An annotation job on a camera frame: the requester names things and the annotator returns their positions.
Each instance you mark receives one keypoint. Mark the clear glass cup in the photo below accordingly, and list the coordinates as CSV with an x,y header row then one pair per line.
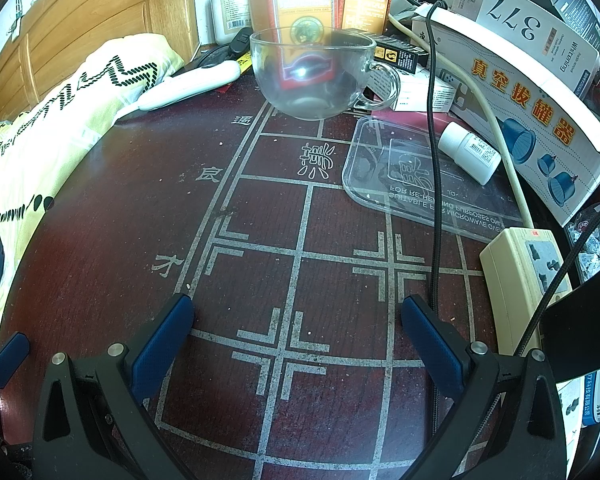
x,y
300,95

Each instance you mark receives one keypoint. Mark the white jar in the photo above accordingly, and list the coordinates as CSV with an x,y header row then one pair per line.
x,y
227,10

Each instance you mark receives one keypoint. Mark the clear plastic container lid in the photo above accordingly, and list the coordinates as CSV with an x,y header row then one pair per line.
x,y
380,180

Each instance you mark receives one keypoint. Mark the white grey printed box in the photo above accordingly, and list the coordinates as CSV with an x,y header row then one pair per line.
x,y
530,20

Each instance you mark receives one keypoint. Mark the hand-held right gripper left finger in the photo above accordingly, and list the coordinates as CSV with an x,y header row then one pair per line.
x,y
164,341

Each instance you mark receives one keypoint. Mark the white pill bottle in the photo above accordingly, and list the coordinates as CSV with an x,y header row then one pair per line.
x,y
467,150

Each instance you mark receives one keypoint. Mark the black panel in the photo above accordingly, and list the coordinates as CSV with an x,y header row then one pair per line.
x,y
590,330

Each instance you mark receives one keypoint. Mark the white handheld device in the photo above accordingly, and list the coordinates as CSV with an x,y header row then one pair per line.
x,y
180,87

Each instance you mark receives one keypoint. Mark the small white box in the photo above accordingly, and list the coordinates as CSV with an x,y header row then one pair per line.
x,y
420,92

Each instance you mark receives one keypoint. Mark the red medicine box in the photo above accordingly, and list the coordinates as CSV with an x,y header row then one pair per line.
x,y
300,5

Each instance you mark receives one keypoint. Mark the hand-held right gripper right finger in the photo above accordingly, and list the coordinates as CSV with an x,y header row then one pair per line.
x,y
430,345

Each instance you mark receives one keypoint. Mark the white box blue cups print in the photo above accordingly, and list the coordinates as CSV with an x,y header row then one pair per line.
x,y
530,95

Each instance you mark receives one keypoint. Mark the cream power strip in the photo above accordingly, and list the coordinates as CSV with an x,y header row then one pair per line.
x,y
510,280

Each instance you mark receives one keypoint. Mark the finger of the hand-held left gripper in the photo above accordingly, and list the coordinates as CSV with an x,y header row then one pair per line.
x,y
7,360

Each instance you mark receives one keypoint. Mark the yellow patterned blanket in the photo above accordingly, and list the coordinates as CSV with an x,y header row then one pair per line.
x,y
55,125

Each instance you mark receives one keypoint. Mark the small black box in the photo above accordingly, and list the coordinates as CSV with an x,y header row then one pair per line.
x,y
405,57

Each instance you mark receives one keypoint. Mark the wooden headboard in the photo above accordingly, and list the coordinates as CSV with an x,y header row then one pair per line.
x,y
80,10

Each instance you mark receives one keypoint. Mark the orange box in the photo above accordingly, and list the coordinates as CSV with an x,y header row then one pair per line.
x,y
365,5

